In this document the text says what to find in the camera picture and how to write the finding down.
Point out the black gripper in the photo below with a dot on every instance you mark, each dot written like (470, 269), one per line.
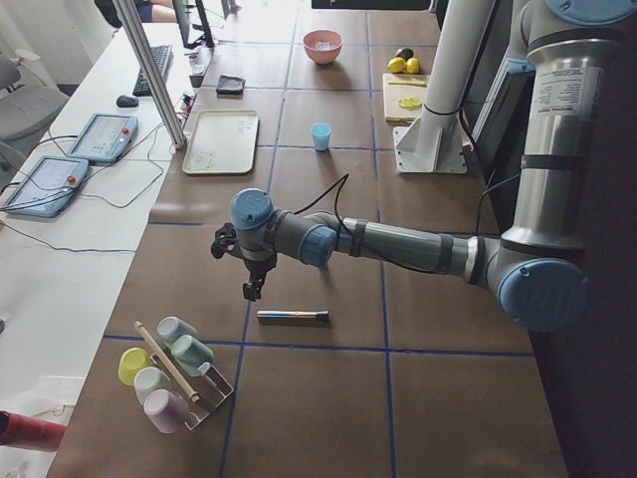
(257, 268)

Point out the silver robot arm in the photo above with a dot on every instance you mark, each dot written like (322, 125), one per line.
(533, 268)

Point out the green cup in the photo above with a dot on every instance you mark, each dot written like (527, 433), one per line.
(190, 353)

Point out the grey cup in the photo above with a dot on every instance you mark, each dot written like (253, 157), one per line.
(172, 328)

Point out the white cup rack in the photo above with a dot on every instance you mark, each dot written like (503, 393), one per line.
(211, 387)

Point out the yellow cup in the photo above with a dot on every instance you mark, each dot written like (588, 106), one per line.
(131, 362)

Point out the white cup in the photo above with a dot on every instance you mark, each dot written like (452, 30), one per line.
(148, 380)

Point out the purple cup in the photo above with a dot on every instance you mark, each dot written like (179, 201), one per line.
(166, 410)

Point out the light blue cup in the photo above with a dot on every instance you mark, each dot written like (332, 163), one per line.
(321, 133)

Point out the pile of ice cubes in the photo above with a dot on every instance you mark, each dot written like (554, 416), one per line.
(323, 46)

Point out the metal muddler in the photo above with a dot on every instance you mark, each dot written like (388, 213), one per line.
(293, 318)

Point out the cream bear tray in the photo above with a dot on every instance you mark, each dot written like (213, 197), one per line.
(222, 142)

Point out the far teach pendant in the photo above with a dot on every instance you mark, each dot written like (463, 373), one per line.
(105, 138)

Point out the teach pendant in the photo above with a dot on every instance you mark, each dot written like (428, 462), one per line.
(105, 138)
(49, 187)

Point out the wooden cutting board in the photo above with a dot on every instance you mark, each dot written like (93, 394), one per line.
(403, 96)

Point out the black computer mouse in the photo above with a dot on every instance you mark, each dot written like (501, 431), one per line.
(127, 101)

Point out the near teach pendant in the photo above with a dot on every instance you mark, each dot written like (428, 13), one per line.
(49, 187)

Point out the white pillar with base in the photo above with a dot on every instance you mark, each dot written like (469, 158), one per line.
(433, 144)

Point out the lemon slices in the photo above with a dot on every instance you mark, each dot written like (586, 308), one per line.
(410, 103)

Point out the pink bowl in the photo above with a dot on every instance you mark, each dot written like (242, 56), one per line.
(322, 58)

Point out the yellow knife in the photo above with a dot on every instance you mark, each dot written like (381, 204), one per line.
(415, 83)

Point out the yellow lemon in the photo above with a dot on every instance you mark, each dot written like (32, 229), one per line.
(396, 65)
(413, 66)

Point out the red bottle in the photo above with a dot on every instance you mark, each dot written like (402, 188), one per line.
(25, 432)

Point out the green lime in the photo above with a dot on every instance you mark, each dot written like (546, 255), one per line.
(404, 53)

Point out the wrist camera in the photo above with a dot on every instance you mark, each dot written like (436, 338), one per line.
(225, 242)

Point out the wooden rack handle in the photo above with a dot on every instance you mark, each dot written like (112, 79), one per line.
(189, 391)

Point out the aluminium frame post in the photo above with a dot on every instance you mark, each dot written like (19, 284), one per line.
(128, 16)

